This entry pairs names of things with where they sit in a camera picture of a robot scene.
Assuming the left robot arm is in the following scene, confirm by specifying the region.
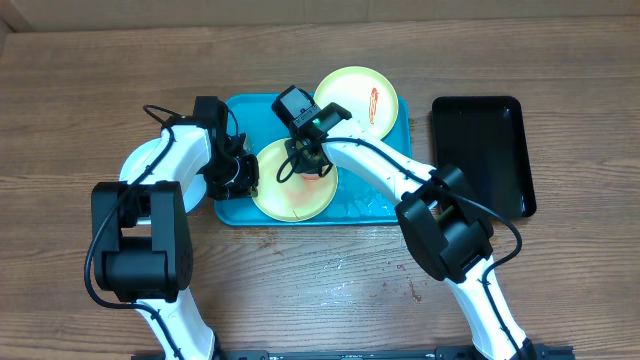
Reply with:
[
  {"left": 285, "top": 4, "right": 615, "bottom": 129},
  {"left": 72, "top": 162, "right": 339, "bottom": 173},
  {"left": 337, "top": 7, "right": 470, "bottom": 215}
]
[{"left": 83, "top": 96, "right": 259, "bottom": 359}]

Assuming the teal plastic serving tray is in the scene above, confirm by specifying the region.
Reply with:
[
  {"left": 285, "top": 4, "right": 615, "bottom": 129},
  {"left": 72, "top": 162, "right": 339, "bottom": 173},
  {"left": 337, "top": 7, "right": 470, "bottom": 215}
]
[{"left": 214, "top": 93, "right": 412, "bottom": 227}]

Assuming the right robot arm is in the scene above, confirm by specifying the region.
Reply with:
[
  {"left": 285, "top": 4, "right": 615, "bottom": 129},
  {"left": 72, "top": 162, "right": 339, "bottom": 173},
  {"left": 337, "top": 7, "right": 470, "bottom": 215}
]
[{"left": 271, "top": 86, "right": 537, "bottom": 359}]

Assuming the light blue plate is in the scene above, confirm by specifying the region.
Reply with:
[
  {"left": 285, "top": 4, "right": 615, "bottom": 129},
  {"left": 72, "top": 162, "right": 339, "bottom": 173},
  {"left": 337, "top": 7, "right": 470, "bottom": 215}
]
[{"left": 119, "top": 132, "right": 210, "bottom": 212}]

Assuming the grey pink sponge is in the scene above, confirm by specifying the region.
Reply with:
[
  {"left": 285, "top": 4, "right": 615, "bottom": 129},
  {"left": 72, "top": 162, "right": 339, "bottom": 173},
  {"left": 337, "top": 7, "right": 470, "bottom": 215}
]
[{"left": 299, "top": 173, "right": 322, "bottom": 181}]

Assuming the black rectangular tray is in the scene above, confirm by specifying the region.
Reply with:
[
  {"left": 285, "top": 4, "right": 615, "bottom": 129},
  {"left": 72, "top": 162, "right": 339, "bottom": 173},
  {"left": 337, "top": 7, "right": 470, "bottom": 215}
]
[{"left": 432, "top": 96, "right": 537, "bottom": 219}]

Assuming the yellow-green plate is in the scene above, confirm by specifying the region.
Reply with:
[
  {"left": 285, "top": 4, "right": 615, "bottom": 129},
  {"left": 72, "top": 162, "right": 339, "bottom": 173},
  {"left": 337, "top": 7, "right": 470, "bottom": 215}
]
[
  {"left": 313, "top": 66, "right": 399, "bottom": 139},
  {"left": 253, "top": 139, "right": 338, "bottom": 222}
]

